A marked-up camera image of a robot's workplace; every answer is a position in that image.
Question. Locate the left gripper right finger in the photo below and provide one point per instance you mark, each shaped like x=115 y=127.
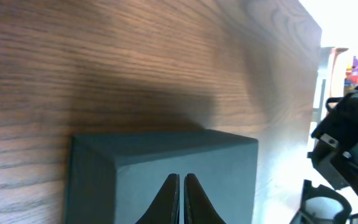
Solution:
x=198 y=209

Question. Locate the colourful background objects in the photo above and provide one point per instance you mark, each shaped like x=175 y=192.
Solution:
x=351 y=75

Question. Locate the black gift box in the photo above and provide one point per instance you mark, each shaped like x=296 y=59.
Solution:
x=113 y=178

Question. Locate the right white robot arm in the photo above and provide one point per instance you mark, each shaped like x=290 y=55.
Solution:
x=335 y=157

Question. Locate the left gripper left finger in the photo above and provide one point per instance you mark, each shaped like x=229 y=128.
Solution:
x=164 y=209

